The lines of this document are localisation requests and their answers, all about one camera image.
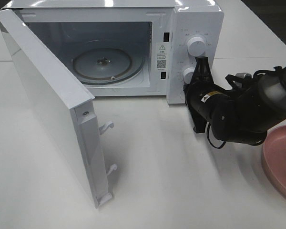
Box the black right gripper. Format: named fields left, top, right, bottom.
left=184, top=57, right=229, bottom=134

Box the round white door release button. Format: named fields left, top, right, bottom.
left=180, top=91, right=185, bottom=103

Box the pink round plate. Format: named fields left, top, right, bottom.
left=261, top=125, right=286, bottom=199

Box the white microwave door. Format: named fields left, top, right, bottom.
left=0, top=10, right=117, bottom=207

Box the lower white microwave knob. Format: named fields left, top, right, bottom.
left=183, top=67, right=194, bottom=84

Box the white microwave knob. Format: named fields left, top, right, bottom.
left=183, top=67, right=194, bottom=84
left=186, top=34, right=207, bottom=57

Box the upper white microwave knob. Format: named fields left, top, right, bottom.
left=186, top=34, right=207, bottom=57

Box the white microwave oven body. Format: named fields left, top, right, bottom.
left=0, top=0, right=224, bottom=104

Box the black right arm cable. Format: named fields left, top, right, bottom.
left=204, top=122, right=229, bottom=149

